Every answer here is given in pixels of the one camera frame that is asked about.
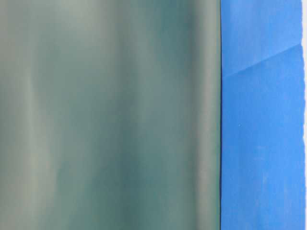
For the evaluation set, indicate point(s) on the blue table cloth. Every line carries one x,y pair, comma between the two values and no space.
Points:
263,180

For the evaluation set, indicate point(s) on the green backdrop sheet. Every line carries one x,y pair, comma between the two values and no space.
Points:
109,114

